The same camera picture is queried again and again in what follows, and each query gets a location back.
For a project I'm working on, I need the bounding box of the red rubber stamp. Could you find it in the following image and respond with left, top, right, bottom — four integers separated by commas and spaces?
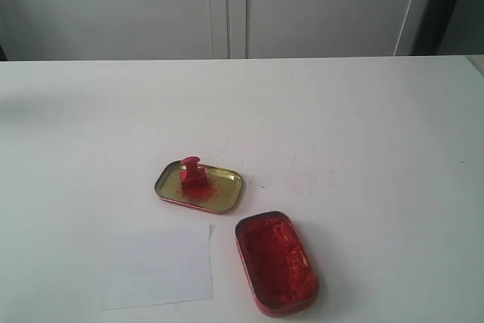
179, 156, 208, 190

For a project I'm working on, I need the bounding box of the red ink pad tin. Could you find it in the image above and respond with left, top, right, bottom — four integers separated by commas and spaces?
234, 211, 319, 317

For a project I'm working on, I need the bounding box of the gold tin lid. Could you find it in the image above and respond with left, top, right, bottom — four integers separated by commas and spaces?
154, 160, 244, 214

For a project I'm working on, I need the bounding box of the white paper sheet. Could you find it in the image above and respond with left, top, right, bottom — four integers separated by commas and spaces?
98, 225, 213, 310

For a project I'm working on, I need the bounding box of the white cabinet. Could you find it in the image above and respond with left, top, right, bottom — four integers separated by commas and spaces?
1, 0, 427, 61

